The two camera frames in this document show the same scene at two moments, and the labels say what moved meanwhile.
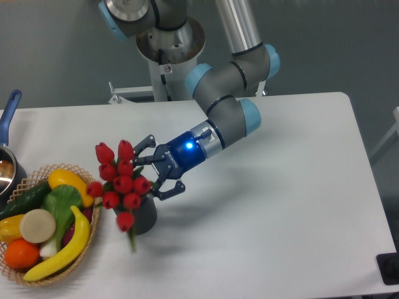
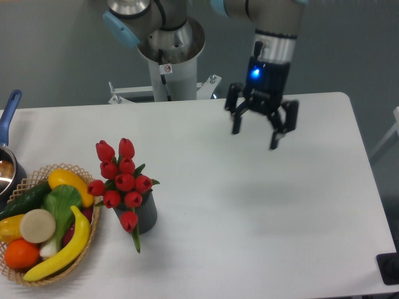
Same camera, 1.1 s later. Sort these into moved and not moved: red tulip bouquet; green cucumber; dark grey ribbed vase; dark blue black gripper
Moved: dark blue black gripper
Not moved: green cucumber; dark grey ribbed vase; red tulip bouquet
